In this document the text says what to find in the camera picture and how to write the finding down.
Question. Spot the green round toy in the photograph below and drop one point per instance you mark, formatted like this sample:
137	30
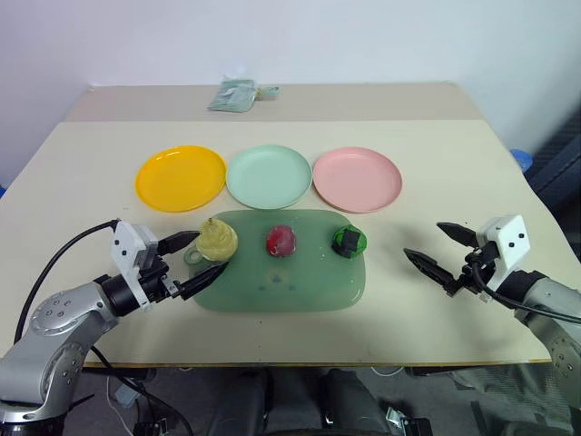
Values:
348	242

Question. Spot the pink plate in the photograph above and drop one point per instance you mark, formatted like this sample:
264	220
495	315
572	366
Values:
357	180

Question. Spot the yellow plate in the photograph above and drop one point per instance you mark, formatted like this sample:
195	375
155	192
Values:
181	178

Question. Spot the green plastic packet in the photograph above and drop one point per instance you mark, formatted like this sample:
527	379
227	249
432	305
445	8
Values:
231	94

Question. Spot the red apple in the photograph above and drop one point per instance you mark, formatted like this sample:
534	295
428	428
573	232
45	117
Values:
281	241

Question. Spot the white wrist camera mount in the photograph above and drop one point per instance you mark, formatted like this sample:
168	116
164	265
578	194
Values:
127	247
506	240

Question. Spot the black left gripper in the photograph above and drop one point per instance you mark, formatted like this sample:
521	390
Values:
156	274

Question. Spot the yellow pear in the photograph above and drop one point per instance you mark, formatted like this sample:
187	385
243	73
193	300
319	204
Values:
218	240

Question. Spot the green cutting board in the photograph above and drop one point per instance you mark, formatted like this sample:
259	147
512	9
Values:
290	281

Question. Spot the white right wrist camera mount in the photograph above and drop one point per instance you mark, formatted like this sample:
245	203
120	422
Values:
506	240

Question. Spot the light green plate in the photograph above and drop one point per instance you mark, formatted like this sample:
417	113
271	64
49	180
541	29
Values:
268	176

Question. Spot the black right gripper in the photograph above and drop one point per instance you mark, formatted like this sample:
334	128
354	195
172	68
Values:
467	274

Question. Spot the dark rounded robot leg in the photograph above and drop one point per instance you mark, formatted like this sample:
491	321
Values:
349	402

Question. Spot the blue object beside table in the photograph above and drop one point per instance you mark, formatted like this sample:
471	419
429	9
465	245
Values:
521	158

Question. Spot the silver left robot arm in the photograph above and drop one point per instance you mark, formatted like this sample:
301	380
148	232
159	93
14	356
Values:
59	322

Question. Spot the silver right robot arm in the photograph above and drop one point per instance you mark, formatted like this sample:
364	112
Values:
551	313

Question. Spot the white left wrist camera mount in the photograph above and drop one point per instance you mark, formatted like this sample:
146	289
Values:
127	247

